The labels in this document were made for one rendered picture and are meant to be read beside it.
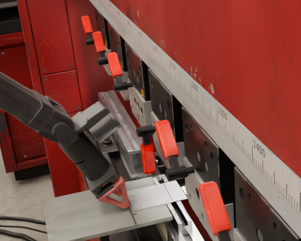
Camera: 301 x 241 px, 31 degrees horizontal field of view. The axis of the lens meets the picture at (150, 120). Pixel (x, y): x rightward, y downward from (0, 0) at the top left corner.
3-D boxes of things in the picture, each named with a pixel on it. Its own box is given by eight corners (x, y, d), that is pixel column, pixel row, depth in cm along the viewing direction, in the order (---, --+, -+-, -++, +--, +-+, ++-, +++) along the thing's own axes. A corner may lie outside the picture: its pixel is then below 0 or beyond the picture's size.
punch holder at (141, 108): (131, 111, 123) (122, 41, 116) (166, 104, 125) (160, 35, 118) (147, 137, 110) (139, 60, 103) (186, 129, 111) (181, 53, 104)
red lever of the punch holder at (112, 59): (104, 51, 117) (114, 89, 113) (123, 49, 118) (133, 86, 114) (104, 56, 119) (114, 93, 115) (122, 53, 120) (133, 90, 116)
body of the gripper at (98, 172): (111, 157, 120) (91, 134, 116) (121, 178, 111) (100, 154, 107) (87, 174, 120) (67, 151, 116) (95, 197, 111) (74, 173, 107)
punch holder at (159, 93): (154, 147, 105) (145, 68, 98) (194, 139, 107) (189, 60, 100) (177, 184, 92) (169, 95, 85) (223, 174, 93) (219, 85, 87)
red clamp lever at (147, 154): (141, 172, 101) (135, 125, 97) (161, 168, 102) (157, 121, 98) (143, 177, 99) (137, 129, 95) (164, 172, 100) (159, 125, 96)
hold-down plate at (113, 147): (88, 124, 192) (87, 116, 191) (102, 121, 193) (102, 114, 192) (103, 161, 166) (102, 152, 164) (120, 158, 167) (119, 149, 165)
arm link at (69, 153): (52, 137, 111) (57, 147, 106) (79, 116, 112) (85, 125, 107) (72, 159, 115) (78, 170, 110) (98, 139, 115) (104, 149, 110)
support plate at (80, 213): (42, 203, 125) (42, 200, 124) (151, 180, 130) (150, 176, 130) (49, 249, 109) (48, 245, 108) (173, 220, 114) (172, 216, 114)
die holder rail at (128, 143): (101, 116, 198) (97, 92, 194) (116, 113, 199) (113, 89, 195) (131, 180, 153) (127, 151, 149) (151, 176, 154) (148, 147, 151)
